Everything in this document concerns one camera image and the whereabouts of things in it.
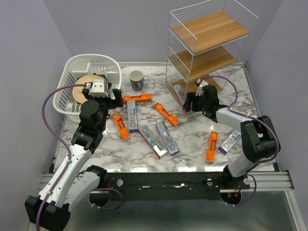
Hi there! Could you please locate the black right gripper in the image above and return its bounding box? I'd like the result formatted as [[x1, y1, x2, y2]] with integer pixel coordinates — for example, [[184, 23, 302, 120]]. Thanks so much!
[[182, 92, 208, 112]]

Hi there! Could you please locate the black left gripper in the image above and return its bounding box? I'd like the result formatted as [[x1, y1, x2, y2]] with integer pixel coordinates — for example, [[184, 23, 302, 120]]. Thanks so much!
[[82, 89, 123, 131]]

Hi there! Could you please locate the purple silver toothpaste box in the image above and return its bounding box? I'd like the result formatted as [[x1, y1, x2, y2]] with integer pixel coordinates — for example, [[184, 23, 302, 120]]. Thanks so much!
[[127, 100, 139, 133], [155, 121, 180, 156], [218, 130, 241, 155]]

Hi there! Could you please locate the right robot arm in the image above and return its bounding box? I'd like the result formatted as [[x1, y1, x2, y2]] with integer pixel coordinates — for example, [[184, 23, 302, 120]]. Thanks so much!
[[183, 85, 281, 189]]

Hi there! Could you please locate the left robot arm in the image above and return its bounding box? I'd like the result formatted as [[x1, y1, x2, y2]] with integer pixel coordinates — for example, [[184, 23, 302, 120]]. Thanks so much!
[[25, 79, 123, 231]]

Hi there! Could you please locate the orange toothpaste box centre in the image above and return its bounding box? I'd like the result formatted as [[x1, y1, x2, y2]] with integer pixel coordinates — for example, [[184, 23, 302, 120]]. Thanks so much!
[[154, 103, 180, 127]]

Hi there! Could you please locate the dark green ceramic mug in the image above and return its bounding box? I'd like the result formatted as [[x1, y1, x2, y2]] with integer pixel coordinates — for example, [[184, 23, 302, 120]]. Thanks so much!
[[129, 70, 144, 91]]

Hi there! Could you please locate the orange toothpaste box near mug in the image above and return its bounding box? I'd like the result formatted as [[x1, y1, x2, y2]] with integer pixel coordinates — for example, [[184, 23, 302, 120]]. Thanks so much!
[[123, 94, 152, 103]]

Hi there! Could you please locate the orange toothpaste box left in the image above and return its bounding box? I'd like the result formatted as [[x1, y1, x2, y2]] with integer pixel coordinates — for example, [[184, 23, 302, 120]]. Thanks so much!
[[113, 114, 129, 140]]

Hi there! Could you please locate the beige painted plate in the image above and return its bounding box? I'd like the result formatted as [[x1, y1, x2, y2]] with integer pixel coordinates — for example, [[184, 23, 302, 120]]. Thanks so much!
[[72, 75, 102, 104]]

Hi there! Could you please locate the white plastic dish basket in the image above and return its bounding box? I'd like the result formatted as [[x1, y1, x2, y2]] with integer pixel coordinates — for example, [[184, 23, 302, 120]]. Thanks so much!
[[52, 54, 122, 123]]

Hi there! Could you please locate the orange toothpaste box right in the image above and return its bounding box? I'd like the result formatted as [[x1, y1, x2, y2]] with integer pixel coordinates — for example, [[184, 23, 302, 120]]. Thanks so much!
[[205, 131, 218, 164]]

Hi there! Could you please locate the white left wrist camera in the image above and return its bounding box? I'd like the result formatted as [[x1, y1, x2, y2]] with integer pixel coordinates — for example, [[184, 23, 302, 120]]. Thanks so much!
[[89, 79, 108, 98]]

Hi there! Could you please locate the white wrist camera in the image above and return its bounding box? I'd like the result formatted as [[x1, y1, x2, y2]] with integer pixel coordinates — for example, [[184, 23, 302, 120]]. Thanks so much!
[[195, 79, 208, 96], [89, 79, 108, 98]]

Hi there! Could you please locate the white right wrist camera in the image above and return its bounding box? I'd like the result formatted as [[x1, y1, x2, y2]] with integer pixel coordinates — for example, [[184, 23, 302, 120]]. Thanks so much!
[[195, 79, 208, 96]]

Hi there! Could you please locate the white wire wooden shelf rack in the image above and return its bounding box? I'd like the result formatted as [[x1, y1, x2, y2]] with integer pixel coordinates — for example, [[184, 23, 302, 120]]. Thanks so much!
[[166, 0, 258, 102]]

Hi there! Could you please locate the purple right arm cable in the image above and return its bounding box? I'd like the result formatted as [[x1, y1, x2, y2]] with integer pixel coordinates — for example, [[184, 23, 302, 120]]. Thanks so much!
[[203, 75, 281, 164]]

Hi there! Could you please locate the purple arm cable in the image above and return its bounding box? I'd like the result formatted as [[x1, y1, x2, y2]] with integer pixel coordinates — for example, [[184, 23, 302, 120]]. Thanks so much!
[[35, 83, 93, 231], [203, 75, 281, 164]]

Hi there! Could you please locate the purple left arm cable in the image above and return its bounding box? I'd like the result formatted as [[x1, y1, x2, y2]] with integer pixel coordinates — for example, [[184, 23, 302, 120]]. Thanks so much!
[[35, 83, 93, 231]]

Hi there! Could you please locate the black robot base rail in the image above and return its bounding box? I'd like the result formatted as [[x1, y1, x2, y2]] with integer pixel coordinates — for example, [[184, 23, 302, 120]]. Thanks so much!
[[79, 165, 251, 202]]

